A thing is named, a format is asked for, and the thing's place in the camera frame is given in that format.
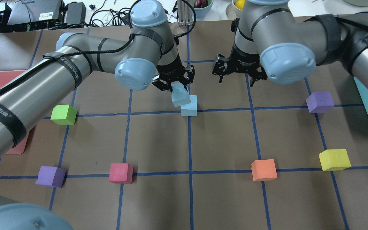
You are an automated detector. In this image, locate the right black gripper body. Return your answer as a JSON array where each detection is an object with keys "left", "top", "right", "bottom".
[{"left": 224, "top": 45, "right": 264, "bottom": 75}]

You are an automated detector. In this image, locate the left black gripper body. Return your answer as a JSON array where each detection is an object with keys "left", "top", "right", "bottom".
[{"left": 157, "top": 61, "right": 183, "bottom": 83}]

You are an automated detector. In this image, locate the light blue block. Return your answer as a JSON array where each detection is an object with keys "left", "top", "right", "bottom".
[
  {"left": 171, "top": 82, "right": 191, "bottom": 107},
  {"left": 181, "top": 96, "right": 198, "bottom": 117}
]

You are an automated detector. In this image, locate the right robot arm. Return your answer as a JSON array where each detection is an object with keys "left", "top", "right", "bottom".
[{"left": 212, "top": 0, "right": 368, "bottom": 89}]

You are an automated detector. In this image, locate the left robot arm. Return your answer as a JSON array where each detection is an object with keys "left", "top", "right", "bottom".
[{"left": 0, "top": 0, "right": 195, "bottom": 158}]

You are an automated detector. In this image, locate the beige bowl with lemon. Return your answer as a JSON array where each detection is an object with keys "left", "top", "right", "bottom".
[{"left": 226, "top": 0, "right": 246, "bottom": 19}]

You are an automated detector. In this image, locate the right purple foam block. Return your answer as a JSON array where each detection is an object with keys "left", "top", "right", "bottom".
[{"left": 306, "top": 91, "right": 334, "bottom": 113}]

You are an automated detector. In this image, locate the purple foam block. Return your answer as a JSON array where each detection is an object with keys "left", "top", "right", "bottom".
[
  {"left": 306, "top": 91, "right": 334, "bottom": 113},
  {"left": 35, "top": 165, "right": 66, "bottom": 188}
]

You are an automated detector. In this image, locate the far orange foam block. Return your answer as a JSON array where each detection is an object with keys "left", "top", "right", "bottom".
[{"left": 251, "top": 159, "right": 278, "bottom": 182}]

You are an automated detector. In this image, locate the far middle red block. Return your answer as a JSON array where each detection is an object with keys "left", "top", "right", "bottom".
[{"left": 108, "top": 163, "right": 134, "bottom": 184}]

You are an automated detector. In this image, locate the green foam block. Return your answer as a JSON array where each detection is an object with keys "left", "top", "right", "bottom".
[{"left": 50, "top": 105, "right": 77, "bottom": 126}]

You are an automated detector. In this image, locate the yellow foam block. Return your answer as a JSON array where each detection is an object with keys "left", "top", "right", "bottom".
[{"left": 318, "top": 149, "right": 352, "bottom": 171}]

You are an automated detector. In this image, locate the left purple foam block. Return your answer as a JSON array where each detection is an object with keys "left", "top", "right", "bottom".
[{"left": 35, "top": 165, "right": 66, "bottom": 188}]

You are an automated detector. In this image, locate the aluminium frame post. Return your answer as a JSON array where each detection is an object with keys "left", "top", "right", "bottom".
[{"left": 177, "top": 0, "right": 193, "bottom": 26}]

